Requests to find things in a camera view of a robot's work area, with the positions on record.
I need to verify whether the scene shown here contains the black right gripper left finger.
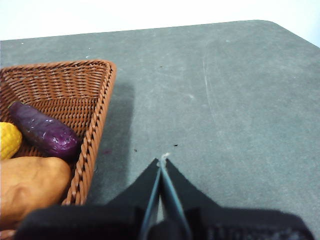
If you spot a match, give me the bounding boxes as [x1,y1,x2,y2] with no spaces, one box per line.
[14,157,162,240]

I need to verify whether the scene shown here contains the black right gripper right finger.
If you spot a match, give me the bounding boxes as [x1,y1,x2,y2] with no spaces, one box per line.
[161,158,315,240]

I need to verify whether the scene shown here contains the brown potato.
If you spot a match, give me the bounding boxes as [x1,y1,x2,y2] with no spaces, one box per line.
[0,156,72,226]

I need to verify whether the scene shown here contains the purple eggplant with green stem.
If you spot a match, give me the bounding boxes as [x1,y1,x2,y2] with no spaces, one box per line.
[8,100,81,161]

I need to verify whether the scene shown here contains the yellow corn cob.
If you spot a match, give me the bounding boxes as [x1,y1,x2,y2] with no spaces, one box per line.
[0,121,23,161]

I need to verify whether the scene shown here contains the brown woven wicker basket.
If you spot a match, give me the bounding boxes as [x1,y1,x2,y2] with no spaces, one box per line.
[0,59,118,240]

